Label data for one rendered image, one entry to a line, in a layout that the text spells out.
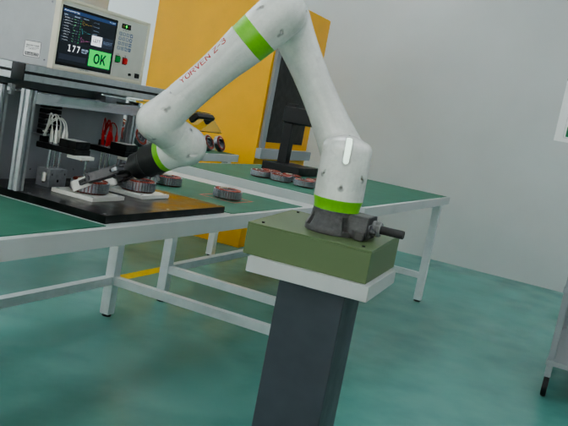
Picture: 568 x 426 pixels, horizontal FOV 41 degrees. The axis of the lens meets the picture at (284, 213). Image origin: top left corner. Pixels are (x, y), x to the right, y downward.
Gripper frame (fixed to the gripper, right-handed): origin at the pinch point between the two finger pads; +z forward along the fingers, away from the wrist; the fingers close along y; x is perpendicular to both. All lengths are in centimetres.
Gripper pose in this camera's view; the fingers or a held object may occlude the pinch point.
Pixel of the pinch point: (90, 184)
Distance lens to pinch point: 230.1
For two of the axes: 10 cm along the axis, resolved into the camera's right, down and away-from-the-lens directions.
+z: -8.7, 2.9, 4.1
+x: -2.8, -9.6, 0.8
